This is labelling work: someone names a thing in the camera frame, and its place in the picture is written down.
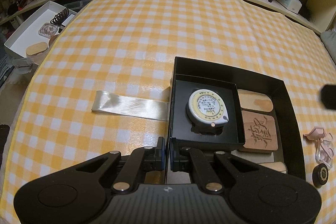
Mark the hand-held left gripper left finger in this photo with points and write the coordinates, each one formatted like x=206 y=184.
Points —
x=162 y=154

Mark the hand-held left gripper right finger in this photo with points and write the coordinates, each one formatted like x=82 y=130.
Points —
x=172 y=155

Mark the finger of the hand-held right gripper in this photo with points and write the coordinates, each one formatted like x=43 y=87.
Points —
x=329 y=96

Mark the small black box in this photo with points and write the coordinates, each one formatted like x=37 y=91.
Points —
x=181 y=108

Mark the white round tape measure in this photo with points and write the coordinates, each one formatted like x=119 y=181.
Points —
x=207 y=108

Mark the plain wooden block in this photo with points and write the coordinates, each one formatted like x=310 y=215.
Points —
x=256 y=100

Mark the carved wooden block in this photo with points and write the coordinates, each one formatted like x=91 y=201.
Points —
x=260 y=132

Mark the large black box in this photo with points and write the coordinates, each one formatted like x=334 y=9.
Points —
x=210 y=68

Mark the grey pillow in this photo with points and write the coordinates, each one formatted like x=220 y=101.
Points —
x=329 y=41

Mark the clear plastic case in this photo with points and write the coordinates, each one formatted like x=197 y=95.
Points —
x=324 y=153

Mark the white satin ribbon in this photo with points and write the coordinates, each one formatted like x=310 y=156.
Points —
x=131 y=106

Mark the black round tin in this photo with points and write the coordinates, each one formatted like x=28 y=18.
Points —
x=321 y=174

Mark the black fluffy ball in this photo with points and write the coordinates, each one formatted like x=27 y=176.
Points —
x=309 y=13

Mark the yellow checked blanket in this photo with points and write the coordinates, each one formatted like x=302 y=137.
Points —
x=131 y=43

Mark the oval wooden case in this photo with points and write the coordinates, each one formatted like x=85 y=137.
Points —
x=36 y=49

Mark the small clear case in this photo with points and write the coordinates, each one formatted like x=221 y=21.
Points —
x=48 y=30

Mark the black hair claw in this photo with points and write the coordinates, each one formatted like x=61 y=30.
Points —
x=59 y=17

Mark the white shallow box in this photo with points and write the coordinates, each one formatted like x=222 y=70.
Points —
x=31 y=22

